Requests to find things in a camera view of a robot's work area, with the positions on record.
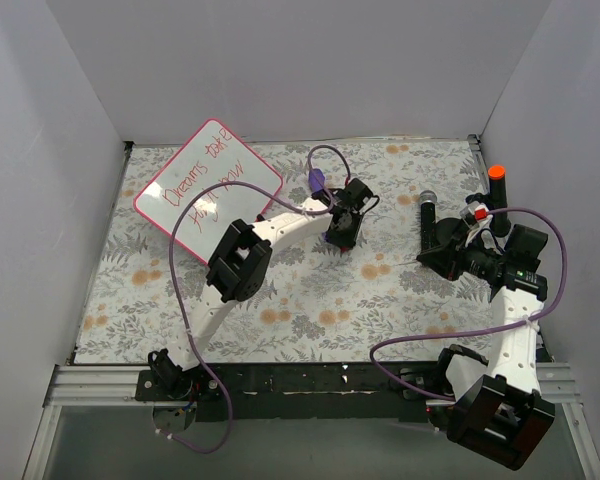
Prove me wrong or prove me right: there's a pink framed whiteboard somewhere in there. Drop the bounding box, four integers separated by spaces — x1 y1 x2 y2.
134 119 284 263

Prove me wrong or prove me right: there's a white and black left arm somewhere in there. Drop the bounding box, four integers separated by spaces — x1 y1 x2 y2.
148 178 380 400

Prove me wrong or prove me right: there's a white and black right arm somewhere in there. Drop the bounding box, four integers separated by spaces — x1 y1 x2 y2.
417 218 555 470

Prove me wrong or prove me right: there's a black stick with orange tip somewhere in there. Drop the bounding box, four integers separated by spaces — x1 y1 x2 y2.
432 164 512 246

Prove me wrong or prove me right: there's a black microphone with grey head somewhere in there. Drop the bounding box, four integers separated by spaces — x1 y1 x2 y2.
419 190 437 252

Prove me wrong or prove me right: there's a floral patterned table mat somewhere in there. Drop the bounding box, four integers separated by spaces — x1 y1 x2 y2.
72 139 492 364

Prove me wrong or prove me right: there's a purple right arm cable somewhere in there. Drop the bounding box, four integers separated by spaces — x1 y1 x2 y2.
369 207 569 406

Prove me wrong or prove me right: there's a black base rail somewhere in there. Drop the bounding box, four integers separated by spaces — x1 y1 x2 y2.
135 362 427 422

